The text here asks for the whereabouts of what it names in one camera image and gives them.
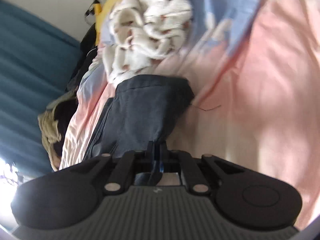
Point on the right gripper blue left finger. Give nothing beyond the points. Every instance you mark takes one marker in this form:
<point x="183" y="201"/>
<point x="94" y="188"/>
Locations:
<point x="133" y="168"/>

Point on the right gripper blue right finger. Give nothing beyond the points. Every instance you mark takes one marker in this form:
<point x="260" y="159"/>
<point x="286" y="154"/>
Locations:
<point x="178" y="168"/>

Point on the black drawstring trousers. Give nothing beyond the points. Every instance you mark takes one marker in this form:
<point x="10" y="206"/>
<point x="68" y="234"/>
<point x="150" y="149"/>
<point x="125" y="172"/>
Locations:
<point x="145" y="108"/>

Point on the black clothes pile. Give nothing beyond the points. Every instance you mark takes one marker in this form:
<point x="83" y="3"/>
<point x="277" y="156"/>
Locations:
<point x="63" y="112"/>

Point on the beige knitted blanket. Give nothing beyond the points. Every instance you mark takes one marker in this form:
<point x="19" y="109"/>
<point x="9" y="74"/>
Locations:
<point x="49" y="133"/>

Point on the pastel pink blue bedsheet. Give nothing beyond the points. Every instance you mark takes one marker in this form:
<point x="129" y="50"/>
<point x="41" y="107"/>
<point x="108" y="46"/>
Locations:
<point x="254" y="68"/>

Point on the teal curtain right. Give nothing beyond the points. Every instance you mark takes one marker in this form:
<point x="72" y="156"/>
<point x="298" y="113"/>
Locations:
<point x="37" y="61"/>

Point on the white patterned blanket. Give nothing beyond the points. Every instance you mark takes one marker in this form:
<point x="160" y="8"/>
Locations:
<point x="137" y="35"/>

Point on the yellow Pikachu plush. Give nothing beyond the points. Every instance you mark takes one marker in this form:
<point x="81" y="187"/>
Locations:
<point x="101" y="12"/>

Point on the wall socket with charger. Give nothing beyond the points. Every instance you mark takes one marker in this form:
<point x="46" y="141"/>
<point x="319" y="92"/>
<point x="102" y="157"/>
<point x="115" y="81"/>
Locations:
<point x="90" y="11"/>

